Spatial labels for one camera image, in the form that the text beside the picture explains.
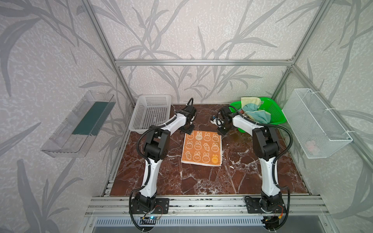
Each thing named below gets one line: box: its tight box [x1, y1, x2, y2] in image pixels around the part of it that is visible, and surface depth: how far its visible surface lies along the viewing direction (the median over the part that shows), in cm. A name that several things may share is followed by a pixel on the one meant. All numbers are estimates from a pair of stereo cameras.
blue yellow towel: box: [238, 97, 272, 124], surface depth 113 cm
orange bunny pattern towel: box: [180, 130, 223, 167], surface depth 96 cm
